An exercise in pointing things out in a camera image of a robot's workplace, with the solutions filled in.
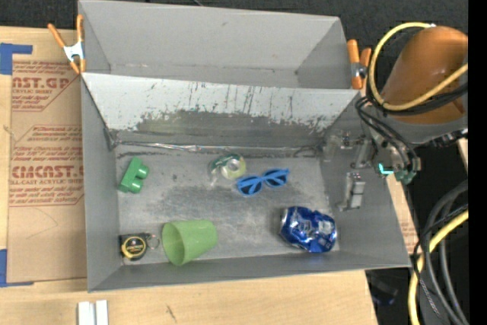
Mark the grey metal bin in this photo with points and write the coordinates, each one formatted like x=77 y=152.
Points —
x=243 y=114

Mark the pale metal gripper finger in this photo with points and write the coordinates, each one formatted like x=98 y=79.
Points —
x=336 y=144
x=353 y=194

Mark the black cylinder on white bracket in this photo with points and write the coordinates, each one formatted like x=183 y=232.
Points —
x=449 y=137

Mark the black and yellow tape measure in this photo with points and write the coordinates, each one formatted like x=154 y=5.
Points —
x=133 y=246

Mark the crushed blue can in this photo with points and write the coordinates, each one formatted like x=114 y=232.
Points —
x=308 y=230

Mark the brown cardboard board red print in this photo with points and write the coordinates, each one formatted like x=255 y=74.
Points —
x=42 y=148

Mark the green toy brick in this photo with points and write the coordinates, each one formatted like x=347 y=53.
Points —
x=132 y=177

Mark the blue sunglasses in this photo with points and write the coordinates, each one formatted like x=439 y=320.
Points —
x=253 y=183

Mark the green plastic cup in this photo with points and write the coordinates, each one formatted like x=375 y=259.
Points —
x=188 y=241

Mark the clear tape roll green dispenser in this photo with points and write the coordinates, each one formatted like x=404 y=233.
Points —
x=230 y=166

